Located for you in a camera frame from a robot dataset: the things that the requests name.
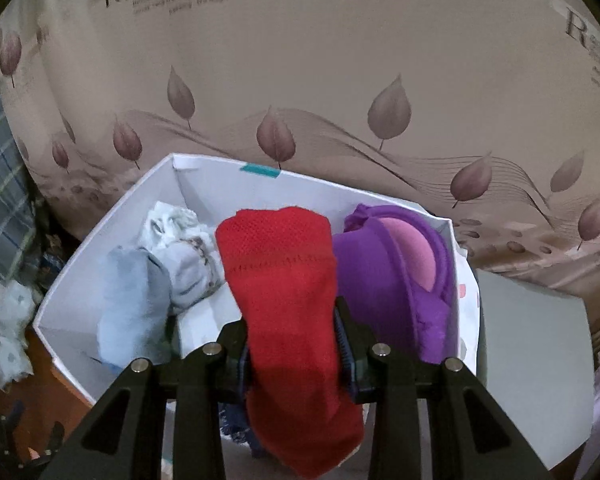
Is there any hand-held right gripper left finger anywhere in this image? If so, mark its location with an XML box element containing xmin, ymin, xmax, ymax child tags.
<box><xmin>39</xmin><ymin>317</ymin><xmax>253</xmax><ymax>480</ymax></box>

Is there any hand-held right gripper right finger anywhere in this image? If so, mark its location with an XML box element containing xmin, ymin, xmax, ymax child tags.
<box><xmin>332</xmin><ymin>296</ymin><xmax>556</xmax><ymax>480</ymax></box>

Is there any dark blue lace underwear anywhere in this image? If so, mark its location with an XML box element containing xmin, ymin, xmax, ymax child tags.
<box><xmin>219</xmin><ymin>402</ymin><xmax>266</xmax><ymax>458</ymax></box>

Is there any purple bra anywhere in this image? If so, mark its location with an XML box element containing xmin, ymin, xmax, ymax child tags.
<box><xmin>331</xmin><ymin>203</ymin><xmax>456</xmax><ymax>366</ymax></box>

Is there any red underwear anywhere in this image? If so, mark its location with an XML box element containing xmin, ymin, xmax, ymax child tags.
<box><xmin>215</xmin><ymin>205</ymin><xmax>366</xmax><ymax>478</ymax></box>

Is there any white patterned underwear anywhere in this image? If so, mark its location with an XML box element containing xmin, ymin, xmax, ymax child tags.
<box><xmin>139</xmin><ymin>201</ymin><xmax>227</xmax><ymax>316</ymax></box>

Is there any light blue underwear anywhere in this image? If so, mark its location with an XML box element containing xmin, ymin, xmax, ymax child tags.
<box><xmin>97</xmin><ymin>246</ymin><xmax>173</xmax><ymax>366</ymax></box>

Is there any white cardboard box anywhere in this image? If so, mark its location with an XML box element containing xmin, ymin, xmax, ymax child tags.
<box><xmin>32</xmin><ymin>154</ymin><xmax>461</xmax><ymax>408</ymax></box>

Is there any white dotted tablecloth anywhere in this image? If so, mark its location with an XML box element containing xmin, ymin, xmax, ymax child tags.
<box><xmin>160</xmin><ymin>245</ymin><xmax>483</xmax><ymax>480</ymax></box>

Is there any grey box lid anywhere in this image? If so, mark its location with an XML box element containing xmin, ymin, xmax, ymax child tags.
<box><xmin>472</xmin><ymin>267</ymin><xmax>596</xmax><ymax>471</ymax></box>

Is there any brown wooden nightstand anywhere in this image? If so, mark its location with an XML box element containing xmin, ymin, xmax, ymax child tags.
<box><xmin>27</xmin><ymin>327</ymin><xmax>96</xmax><ymax>411</ymax></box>

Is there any dark blue snack packet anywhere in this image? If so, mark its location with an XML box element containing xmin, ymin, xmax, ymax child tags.
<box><xmin>40</xmin><ymin>232</ymin><xmax>68</xmax><ymax>291</ymax></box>

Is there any white floral cloth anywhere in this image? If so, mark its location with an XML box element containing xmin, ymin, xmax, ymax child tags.
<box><xmin>0</xmin><ymin>280</ymin><xmax>36</xmax><ymax>396</ymax></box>

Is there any grey plaid blanket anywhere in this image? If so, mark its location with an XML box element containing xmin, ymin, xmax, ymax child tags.
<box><xmin>0</xmin><ymin>75</ymin><xmax>38</xmax><ymax>286</ymax></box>

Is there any leaf print bedsheet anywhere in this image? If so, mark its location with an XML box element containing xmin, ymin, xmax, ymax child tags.
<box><xmin>0</xmin><ymin>0</ymin><xmax>600</xmax><ymax>356</ymax></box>

